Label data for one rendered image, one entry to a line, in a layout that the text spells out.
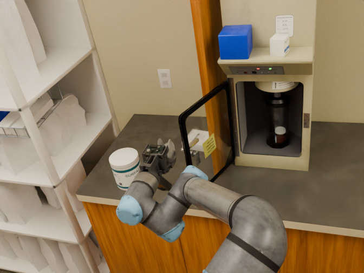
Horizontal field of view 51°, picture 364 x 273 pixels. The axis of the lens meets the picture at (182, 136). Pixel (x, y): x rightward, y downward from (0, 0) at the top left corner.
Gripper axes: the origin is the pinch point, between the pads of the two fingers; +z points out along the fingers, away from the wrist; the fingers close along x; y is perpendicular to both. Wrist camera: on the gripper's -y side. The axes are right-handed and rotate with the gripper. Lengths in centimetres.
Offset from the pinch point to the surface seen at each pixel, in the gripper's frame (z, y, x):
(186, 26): 80, 14, 17
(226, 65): 26.7, 17.4, -15.3
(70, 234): 17, -81, 80
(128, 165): 13.9, -23.0, 28.3
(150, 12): 79, 21, 34
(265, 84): 39.6, 3.1, -27.0
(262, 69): 29.0, 15.1, -27.9
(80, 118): 62, -33, 83
